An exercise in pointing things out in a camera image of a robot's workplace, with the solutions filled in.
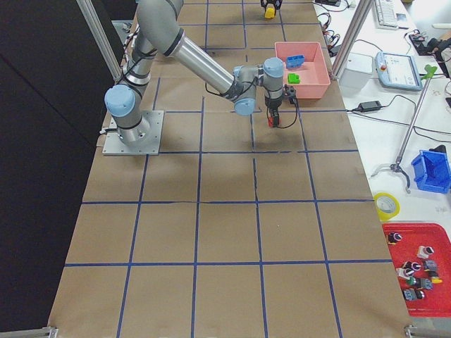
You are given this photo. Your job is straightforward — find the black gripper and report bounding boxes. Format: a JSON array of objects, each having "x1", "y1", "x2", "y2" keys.
[
  {"x1": 265, "y1": 97, "x2": 282, "y2": 127},
  {"x1": 260, "y1": 0, "x2": 283, "y2": 9}
]

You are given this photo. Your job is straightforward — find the yellow toy block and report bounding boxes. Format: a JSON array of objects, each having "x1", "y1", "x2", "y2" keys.
[{"x1": 264, "y1": 6, "x2": 276, "y2": 19}]

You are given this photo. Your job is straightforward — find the green toy block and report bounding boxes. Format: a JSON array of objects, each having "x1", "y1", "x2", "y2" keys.
[{"x1": 287, "y1": 73, "x2": 301, "y2": 85}]

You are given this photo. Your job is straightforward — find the blue toy block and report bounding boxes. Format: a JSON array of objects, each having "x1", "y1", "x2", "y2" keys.
[{"x1": 285, "y1": 54, "x2": 305, "y2": 70}]

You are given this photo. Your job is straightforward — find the pink plastic box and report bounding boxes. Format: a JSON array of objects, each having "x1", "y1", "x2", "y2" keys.
[{"x1": 275, "y1": 42, "x2": 330, "y2": 99}]

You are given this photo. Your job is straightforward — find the white box device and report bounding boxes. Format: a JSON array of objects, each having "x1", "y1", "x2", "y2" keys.
[{"x1": 339, "y1": 53, "x2": 373, "y2": 90}]

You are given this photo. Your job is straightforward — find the black power adapter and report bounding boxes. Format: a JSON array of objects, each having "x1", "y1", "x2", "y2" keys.
[{"x1": 357, "y1": 101, "x2": 383, "y2": 113}]

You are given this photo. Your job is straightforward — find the white keyboard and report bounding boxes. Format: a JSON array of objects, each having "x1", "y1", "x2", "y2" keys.
[{"x1": 373, "y1": 0, "x2": 398, "y2": 30}]

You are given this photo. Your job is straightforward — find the robot teach pendant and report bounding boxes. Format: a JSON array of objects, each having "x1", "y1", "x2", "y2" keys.
[{"x1": 374, "y1": 51, "x2": 423, "y2": 92}]

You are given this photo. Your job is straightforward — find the yellow tape roll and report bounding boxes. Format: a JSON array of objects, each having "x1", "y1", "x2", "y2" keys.
[{"x1": 374, "y1": 192, "x2": 400, "y2": 222}]

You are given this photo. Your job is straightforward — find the metal reacher grabber tool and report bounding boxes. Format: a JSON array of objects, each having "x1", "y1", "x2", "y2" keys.
[{"x1": 371, "y1": 64, "x2": 438, "y2": 194}]

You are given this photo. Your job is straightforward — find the blue storage bin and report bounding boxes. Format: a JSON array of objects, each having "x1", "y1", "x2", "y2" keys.
[{"x1": 411, "y1": 145, "x2": 450, "y2": 194}]

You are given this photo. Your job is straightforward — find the red parts tray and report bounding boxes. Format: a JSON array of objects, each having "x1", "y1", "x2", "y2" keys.
[{"x1": 383, "y1": 223, "x2": 450, "y2": 318}]

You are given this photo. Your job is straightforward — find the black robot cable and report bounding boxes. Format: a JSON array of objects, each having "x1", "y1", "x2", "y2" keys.
[{"x1": 274, "y1": 96, "x2": 299, "y2": 130}]

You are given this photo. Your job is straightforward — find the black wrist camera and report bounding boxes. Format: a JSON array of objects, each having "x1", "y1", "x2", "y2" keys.
[{"x1": 284, "y1": 85, "x2": 297, "y2": 106}]

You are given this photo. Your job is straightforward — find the aluminium frame post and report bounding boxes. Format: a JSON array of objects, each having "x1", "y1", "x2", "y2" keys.
[{"x1": 330, "y1": 0, "x2": 373, "y2": 80}]

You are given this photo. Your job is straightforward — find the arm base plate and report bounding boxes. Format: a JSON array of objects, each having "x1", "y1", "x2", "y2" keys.
[{"x1": 102, "y1": 111, "x2": 164, "y2": 156}]

